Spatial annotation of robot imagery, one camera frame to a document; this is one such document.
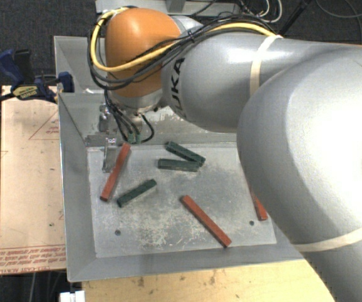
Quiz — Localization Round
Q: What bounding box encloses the dark green flat block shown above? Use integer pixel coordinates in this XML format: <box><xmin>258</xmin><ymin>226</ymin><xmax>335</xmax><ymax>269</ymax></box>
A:
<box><xmin>165</xmin><ymin>140</ymin><xmax>207</xmax><ymax>167</ymax></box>
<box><xmin>116</xmin><ymin>178</ymin><xmax>158</xmax><ymax>208</ymax></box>
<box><xmin>157</xmin><ymin>158</ymin><xmax>201</xmax><ymax>173</ymax></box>

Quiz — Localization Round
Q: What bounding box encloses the red-brown flat block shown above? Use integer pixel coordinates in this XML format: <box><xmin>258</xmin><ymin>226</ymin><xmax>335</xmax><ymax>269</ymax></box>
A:
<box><xmin>99</xmin><ymin>142</ymin><xmax>133</xmax><ymax>203</ymax></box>
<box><xmin>249</xmin><ymin>186</ymin><xmax>269</xmax><ymax>222</ymax></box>
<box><xmin>180</xmin><ymin>194</ymin><xmax>233</xmax><ymax>249</ymax></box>

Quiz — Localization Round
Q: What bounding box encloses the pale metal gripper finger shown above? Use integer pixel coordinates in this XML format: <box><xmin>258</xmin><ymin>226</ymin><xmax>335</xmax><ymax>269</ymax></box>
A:
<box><xmin>84</xmin><ymin>135</ymin><xmax>107</xmax><ymax>147</ymax></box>
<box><xmin>101</xmin><ymin>138</ymin><xmax>118</xmax><ymax>174</ymax></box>

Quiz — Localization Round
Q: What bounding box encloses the brown cardboard board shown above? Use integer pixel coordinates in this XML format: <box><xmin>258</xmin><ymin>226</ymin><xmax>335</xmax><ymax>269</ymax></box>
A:
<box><xmin>0</xmin><ymin>85</ymin><xmax>67</xmax><ymax>276</ymax></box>

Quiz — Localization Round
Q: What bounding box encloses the grey metal bin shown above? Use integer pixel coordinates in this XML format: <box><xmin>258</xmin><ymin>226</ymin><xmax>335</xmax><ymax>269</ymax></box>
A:
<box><xmin>53</xmin><ymin>35</ymin><xmax>306</xmax><ymax>283</ymax></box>

